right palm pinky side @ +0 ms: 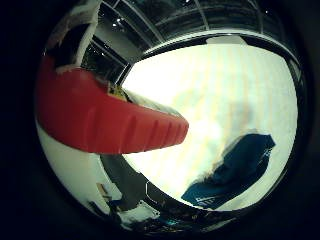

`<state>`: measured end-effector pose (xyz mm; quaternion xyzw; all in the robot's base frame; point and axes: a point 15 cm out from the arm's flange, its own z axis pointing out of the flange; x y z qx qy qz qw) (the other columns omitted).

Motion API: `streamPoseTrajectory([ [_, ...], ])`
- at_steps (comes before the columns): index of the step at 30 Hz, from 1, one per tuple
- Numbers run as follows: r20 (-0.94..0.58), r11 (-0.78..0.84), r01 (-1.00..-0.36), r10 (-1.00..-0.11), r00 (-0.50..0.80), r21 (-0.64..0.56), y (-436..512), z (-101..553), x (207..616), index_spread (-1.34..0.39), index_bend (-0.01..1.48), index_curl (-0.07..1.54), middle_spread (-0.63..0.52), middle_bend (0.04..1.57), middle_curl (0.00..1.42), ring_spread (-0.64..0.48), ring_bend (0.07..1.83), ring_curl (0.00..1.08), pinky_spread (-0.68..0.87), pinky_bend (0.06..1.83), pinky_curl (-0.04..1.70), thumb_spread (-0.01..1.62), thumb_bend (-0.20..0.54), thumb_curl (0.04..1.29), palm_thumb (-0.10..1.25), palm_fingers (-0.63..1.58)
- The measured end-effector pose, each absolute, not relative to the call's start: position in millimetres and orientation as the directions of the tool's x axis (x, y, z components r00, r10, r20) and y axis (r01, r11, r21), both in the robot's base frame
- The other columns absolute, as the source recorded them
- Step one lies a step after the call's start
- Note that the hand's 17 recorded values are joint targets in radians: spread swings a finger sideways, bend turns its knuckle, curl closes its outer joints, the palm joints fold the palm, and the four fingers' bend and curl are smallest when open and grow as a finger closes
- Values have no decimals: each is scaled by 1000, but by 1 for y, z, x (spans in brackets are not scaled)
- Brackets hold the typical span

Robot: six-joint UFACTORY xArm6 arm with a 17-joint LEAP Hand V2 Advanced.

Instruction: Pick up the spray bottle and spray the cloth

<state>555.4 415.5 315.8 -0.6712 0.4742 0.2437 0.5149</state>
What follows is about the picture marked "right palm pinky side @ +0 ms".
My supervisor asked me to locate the red spray bottle with label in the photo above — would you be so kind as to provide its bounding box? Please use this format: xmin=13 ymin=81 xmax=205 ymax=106
xmin=35 ymin=54 xmax=190 ymax=155

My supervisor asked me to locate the blue cloth with white stripes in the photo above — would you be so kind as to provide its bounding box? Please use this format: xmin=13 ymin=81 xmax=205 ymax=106
xmin=180 ymin=133 xmax=277 ymax=211

